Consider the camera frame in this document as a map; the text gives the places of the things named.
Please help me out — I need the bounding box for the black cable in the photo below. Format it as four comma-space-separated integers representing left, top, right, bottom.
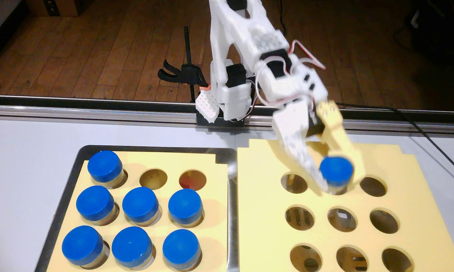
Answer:
279, 0, 287, 36
335, 101, 454, 172

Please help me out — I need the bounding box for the small yellow foam rack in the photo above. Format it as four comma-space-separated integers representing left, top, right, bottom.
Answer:
46, 150, 229, 272

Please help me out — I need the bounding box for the red support under rack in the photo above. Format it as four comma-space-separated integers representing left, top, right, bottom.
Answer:
180, 177, 207, 191

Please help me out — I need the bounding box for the aluminium table rail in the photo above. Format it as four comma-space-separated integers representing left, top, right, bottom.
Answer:
0, 94, 454, 134

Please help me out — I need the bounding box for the black bar clamp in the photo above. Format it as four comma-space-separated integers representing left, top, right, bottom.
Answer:
158, 26, 211, 103

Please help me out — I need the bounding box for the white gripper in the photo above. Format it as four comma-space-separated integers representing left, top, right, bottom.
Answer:
257, 57, 366, 193

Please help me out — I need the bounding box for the black bag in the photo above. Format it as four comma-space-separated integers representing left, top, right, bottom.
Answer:
393, 0, 454, 65

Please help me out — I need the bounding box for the metal tray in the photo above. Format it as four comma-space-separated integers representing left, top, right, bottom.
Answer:
34, 145, 239, 272

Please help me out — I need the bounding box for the large yellow foam rack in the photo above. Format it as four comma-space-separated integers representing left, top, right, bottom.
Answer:
237, 139, 454, 272

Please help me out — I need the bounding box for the blue capped test tube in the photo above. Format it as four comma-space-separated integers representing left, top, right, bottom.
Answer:
62, 225, 110, 269
87, 150, 128, 189
319, 156, 354, 196
163, 229, 203, 272
111, 227, 156, 270
76, 185, 119, 226
122, 187, 162, 227
168, 188, 205, 228

